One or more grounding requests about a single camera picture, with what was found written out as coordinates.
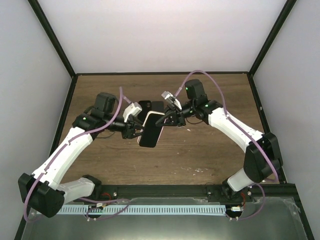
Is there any black enclosure frame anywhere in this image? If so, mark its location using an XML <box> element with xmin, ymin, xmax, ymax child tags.
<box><xmin>29</xmin><ymin>0</ymin><xmax>314</xmax><ymax>240</ymax></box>

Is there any metal front plate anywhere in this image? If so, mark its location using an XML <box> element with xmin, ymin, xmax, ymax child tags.
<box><xmin>22</xmin><ymin>197</ymin><xmax>308</xmax><ymax>240</ymax></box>

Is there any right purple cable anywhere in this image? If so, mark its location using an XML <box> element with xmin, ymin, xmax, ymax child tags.
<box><xmin>174</xmin><ymin>69</ymin><xmax>280</xmax><ymax>222</ymax></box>

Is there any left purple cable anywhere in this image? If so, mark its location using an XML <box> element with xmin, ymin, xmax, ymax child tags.
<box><xmin>22</xmin><ymin>86</ymin><xmax>132</xmax><ymax>223</ymax></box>

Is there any black phone case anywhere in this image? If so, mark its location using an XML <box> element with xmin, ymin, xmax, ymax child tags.
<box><xmin>137</xmin><ymin>100</ymin><xmax>152</xmax><ymax>123</ymax></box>

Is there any black phone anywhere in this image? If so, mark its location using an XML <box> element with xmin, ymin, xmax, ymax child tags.
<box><xmin>151</xmin><ymin>101</ymin><xmax>165</xmax><ymax>113</ymax></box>
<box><xmin>138</xmin><ymin>114</ymin><xmax>165</xmax><ymax>149</ymax></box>

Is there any light blue slotted rail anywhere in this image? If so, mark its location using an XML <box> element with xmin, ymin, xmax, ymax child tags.
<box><xmin>58</xmin><ymin>204</ymin><xmax>226</xmax><ymax>216</ymax></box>

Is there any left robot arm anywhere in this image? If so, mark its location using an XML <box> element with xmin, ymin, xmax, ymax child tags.
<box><xmin>18</xmin><ymin>92</ymin><xmax>143</xmax><ymax>221</ymax></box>

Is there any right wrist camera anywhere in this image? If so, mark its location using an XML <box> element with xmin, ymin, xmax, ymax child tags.
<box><xmin>161</xmin><ymin>91</ymin><xmax>182</xmax><ymax>110</ymax></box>

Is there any purple cable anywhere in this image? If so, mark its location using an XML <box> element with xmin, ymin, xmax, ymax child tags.
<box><xmin>174</xmin><ymin>69</ymin><xmax>280</xmax><ymax>222</ymax></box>
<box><xmin>22</xmin><ymin>86</ymin><xmax>132</xmax><ymax>223</ymax></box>

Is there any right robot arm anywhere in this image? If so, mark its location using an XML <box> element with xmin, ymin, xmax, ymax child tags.
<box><xmin>156</xmin><ymin>79</ymin><xmax>283</xmax><ymax>202</ymax></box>

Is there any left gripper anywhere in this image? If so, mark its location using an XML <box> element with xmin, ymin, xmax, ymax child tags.
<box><xmin>104</xmin><ymin>114</ymin><xmax>150</xmax><ymax>139</ymax></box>

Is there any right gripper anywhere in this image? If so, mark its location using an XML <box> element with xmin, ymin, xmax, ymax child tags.
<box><xmin>154</xmin><ymin>100</ymin><xmax>195</xmax><ymax>128</ymax></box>

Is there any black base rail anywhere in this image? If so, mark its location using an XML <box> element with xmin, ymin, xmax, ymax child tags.
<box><xmin>88</xmin><ymin>183</ymin><xmax>298</xmax><ymax>204</ymax></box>

